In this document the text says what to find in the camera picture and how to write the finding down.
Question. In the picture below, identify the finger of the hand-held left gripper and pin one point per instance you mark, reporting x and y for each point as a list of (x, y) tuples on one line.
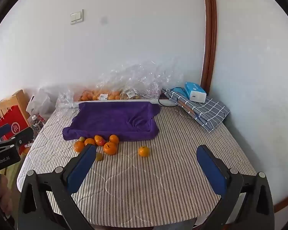
[(22, 135), (1, 130)]

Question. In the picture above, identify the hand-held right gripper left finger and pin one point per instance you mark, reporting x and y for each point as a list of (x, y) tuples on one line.
[(82, 167)]

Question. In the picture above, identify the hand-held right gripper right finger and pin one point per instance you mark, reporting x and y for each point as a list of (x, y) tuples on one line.
[(211, 172)]

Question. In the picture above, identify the green round fruit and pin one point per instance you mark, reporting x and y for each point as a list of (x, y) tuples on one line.
[(99, 156)]

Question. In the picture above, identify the small red apple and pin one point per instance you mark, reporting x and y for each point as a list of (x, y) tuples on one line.
[(102, 143)]

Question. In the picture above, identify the oval orange citrus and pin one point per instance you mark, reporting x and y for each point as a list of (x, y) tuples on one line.
[(97, 138)]

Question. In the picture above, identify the person's left hand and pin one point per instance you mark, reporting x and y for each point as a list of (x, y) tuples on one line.
[(3, 196)]

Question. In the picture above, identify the red paper bag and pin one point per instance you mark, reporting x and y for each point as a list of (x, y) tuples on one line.
[(13, 123)]

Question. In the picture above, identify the plastic drink bottle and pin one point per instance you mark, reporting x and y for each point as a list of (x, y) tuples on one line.
[(37, 124)]

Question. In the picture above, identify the brown paper bag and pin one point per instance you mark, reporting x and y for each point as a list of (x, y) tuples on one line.
[(16, 99)]

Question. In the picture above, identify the white plastic bag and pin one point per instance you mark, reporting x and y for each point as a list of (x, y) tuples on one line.
[(39, 103)]

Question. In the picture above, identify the small crumpled clear plastic bag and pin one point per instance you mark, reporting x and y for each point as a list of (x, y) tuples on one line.
[(64, 103)]

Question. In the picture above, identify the purple towel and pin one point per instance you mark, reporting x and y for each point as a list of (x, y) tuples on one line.
[(115, 119)]

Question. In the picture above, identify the striped quilt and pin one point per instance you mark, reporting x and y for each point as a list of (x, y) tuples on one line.
[(146, 184)]

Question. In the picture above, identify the clear bag of oranges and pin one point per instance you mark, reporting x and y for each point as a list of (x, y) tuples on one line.
[(96, 94)]

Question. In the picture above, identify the brown wooden baseboard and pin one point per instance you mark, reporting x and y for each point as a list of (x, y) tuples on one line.
[(286, 202)]

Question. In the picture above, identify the blue and white tissue pack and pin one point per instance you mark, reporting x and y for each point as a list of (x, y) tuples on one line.
[(195, 91)]

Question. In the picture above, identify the labelled bag of brown fruit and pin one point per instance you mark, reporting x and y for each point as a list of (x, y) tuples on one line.
[(132, 93)]

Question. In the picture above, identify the large crumpled clear plastic bag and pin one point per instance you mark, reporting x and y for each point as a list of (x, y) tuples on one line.
[(144, 76)]

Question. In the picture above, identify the white wall light switch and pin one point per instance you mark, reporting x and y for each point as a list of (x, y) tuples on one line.
[(76, 16)]

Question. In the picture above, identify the brown wooden door frame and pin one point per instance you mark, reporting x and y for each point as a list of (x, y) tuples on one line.
[(210, 40)]

